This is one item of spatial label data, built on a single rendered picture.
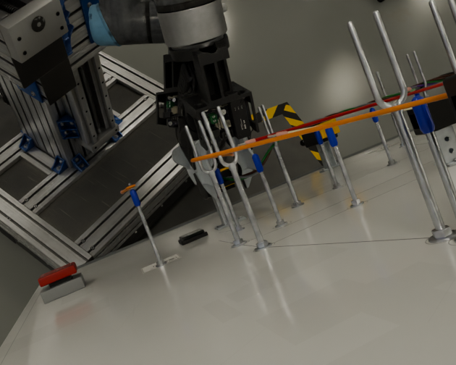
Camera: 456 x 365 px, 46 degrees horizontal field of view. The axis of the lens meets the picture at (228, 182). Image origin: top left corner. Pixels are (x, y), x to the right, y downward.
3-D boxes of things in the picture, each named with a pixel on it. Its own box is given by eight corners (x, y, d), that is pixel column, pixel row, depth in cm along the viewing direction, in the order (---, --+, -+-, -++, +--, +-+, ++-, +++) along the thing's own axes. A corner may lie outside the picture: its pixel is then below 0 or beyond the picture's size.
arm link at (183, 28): (150, 10, 63) (213, -8, 65) (160, 48, 65) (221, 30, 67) (166, 16, 57) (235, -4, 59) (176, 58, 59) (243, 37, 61)
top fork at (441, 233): (431, 245, 31) (347, 19, 31) (424, 240, 33) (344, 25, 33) (465, 235, 31) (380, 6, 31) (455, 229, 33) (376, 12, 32)
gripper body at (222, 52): (205, 156, 63) (179, 57, 58) (184, 136, 70) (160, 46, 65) (263, 136, 65) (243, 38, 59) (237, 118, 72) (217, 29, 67)
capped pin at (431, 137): (469, 232, 31) (418, 95, 31) (488, 233, 30) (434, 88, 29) (449, 242, 31) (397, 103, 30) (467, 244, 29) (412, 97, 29)
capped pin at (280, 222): (274, 228, 59) (247, 156, 59) (275, 226, 61) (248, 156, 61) (287, 224, 59) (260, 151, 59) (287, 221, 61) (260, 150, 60)
